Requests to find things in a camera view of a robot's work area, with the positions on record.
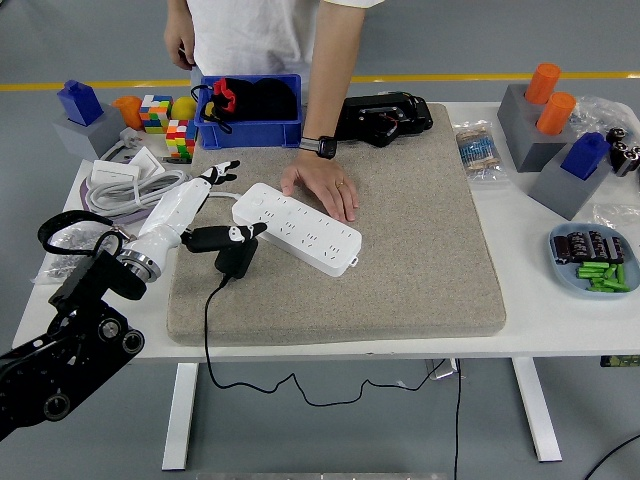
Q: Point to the grey two-hole block holder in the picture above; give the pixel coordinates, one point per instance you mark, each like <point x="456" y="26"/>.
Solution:
<point x="525" y="145"/>

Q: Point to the clear plastic bag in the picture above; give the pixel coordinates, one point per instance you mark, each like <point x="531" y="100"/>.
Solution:
<point x="620" y="215"/>
<point x="600" y="112"/>

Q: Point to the grey-brown mat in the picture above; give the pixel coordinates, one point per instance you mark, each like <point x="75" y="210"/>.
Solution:
<point x="400" y="225"/>

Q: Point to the orange plastic cylinder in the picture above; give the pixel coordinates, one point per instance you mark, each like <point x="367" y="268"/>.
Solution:
<point x="555" y="115"/>
<point x="131" y="112"/>
<point x="542" y="82"/>

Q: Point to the clear bag of resistors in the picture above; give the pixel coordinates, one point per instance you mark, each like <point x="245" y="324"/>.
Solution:
<point x="480" y="150"/>

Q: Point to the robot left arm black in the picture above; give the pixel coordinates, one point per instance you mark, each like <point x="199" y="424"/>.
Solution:
<point x="75" y="310"/>

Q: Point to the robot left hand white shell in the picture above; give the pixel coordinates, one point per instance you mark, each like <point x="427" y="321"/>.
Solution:
<point x="170" y="215"/>

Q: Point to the person's torso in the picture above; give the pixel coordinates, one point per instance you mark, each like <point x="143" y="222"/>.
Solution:
<point x="250" y="35"/>

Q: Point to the blue-grey plate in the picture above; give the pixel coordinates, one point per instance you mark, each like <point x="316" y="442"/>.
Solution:
<point x="562" y="280"/>

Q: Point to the yellow ball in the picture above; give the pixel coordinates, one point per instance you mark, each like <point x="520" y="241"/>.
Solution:
<point x="182" y="107"/>

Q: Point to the green circuit board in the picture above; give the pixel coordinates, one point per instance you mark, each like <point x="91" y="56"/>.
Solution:
<point x="622" y="361"/>

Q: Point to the person's left hand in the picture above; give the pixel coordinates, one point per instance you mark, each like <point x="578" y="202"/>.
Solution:
<point x="320" y="180"/>

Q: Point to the black pouch with red trim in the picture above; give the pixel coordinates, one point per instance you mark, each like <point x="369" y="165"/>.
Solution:
<point x="225" y="95"/>

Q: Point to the black electronic device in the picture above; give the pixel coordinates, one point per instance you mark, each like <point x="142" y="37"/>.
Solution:
<point x="400" y="117"/>

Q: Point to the white switch panel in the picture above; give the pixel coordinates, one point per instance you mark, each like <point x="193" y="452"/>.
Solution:
<point x="147" y="161"/>

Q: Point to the black wristwatch striped band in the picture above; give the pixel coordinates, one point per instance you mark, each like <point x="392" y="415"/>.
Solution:
<point x="325" y="147"/>

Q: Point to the black fabric pouch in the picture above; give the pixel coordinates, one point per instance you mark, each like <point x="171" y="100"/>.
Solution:
<point x="265" y="100"/>

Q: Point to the small rubik's cube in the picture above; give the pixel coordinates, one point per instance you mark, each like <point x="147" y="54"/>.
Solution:
<point x="181" y="136"/>

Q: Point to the green battery cell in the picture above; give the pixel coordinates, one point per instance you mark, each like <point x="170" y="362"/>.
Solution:
<point x="592" y="266"/>
<point x="607" y="286"/>
<point x="610" y="272"/>
<point x="590" y="273"/>
<point x="621" y="275"/>

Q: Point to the white table leg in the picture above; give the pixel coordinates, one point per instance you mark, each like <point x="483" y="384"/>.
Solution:
<point x="537" y="410"/>
<point x="180" y="415"/>

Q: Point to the silver bracket under table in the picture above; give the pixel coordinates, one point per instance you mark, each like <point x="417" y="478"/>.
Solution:
<point x="445" y="369"/>

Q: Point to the blue house-shaped block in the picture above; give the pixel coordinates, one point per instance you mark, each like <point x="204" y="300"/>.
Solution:
<point x="80" y="102"/>
<point x="585" y="155"/>

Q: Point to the black electrolytic capacitor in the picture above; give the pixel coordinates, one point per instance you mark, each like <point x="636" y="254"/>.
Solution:
<point x="579" y="246"/>
<point x="561" y="250"/>
<point x="597" y="246"/>
<point x="616" y="249"/>

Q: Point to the grey single-slot block holder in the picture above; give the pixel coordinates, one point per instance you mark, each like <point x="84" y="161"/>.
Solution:
<point x="560" y="195"/>
<point x="85" y="137"/>

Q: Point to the person's right hand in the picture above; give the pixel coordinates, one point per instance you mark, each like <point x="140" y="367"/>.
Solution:
<point x="181" y="47"/>

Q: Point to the black cylinder silver cap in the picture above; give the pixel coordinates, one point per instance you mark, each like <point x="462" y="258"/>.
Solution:
<point x="622" y="155"/>
<point x="616" y="136"/>
<point x="635" y="157"/>

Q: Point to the blue plastic bin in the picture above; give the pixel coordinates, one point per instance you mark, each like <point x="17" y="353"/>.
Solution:
<point x="250" y="135"/>

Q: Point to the white power strip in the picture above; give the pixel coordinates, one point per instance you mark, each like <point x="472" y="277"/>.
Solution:
<point x="310" y="235"/>

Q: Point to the person's left forearm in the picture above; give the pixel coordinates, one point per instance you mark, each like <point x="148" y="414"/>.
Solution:
<point x="327" y="85"/>

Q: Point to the large rubik's cube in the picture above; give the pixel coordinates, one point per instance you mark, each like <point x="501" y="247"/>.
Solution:
<point x="156" y="115"/>

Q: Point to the clear bag of screws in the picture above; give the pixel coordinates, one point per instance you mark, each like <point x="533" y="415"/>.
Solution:
<point x="65" y="260"/>

